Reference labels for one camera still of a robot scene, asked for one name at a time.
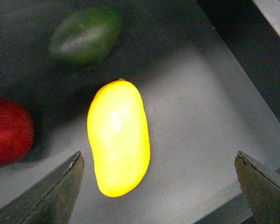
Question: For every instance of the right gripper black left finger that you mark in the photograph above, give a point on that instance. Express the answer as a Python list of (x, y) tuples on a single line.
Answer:
[(51, 200)]

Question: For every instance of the red pomegranate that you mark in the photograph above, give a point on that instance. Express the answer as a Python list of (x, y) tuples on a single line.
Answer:
[(16, 132)]

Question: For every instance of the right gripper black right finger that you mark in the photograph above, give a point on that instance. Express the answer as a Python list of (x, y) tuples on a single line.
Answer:
[(261, 187)]

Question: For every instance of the green avocado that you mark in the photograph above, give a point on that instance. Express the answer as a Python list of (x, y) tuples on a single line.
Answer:
[(86, 37)]

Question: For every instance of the yellow mango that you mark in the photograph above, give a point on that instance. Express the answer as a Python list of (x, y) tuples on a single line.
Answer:
[(119, 138)]

